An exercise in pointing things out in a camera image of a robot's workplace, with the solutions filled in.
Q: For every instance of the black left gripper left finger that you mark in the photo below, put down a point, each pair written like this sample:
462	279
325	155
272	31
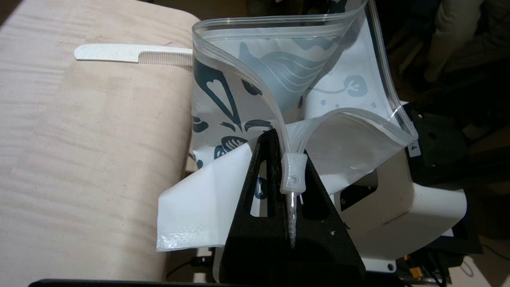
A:
239	247

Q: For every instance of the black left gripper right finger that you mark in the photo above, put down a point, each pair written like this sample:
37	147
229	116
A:
318	247

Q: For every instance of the white pouch blue floral print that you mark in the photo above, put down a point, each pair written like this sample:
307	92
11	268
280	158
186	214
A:
223	207

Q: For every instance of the white plastic comb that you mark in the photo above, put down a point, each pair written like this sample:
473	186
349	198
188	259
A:
103	52

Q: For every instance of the light wood shelf table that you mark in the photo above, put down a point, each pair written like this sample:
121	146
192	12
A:
99	159

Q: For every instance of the beige fabric object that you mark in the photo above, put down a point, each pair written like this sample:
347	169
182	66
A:
454	32

